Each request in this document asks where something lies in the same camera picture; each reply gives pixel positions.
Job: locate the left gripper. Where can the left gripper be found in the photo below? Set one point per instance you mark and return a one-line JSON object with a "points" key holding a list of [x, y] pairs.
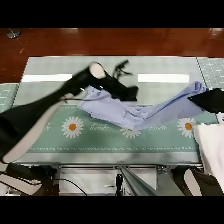
{"points": [[125, 91]]}

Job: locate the light blue shirt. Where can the light blue shirt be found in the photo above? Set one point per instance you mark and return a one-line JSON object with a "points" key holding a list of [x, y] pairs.
{"points": [[133, 115]]}

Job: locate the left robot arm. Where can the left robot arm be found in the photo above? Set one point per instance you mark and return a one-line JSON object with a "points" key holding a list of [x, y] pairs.
{"points": [[36, 113]]}

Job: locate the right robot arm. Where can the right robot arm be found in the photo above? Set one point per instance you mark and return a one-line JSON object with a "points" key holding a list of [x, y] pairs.
{"points": [[210, 100]]}

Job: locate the white garment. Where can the white garment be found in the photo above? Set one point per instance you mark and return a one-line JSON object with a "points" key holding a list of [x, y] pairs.
{"points": [[211, 150]]}

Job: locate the silver frame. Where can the silver frame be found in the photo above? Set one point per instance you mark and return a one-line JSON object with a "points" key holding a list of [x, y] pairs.
{"points": [[136, 183]]}

